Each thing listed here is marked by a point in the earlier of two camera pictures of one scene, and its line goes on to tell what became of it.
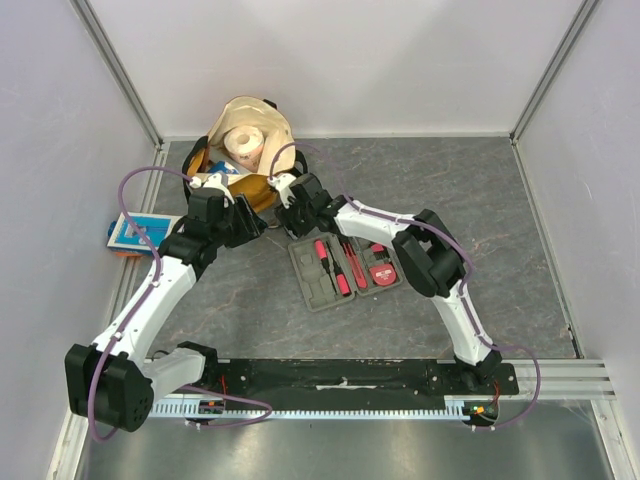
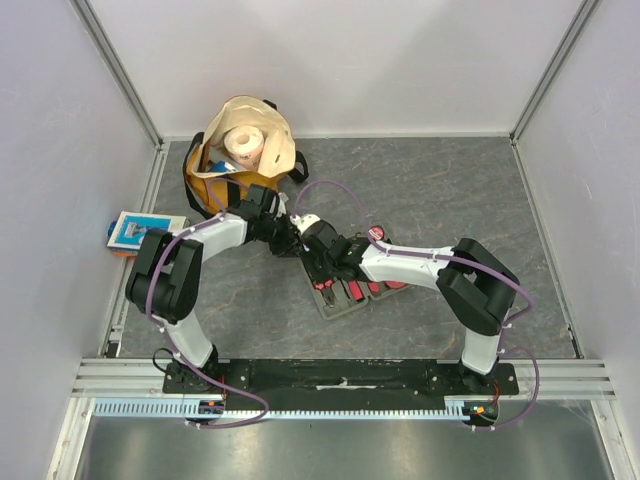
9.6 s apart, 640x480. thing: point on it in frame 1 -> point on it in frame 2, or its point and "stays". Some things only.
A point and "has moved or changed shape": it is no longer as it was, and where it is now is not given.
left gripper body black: (238, 227) -> (278, 233)
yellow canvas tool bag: (249, 142) stays
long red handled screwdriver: (342, 282) has moved or changed shape
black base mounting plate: (354, 379) stays
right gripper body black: (288, 220) -> (316, 265)
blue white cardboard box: (124, 241) stays
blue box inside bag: (224, 167) stays
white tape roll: (245, 145) stays
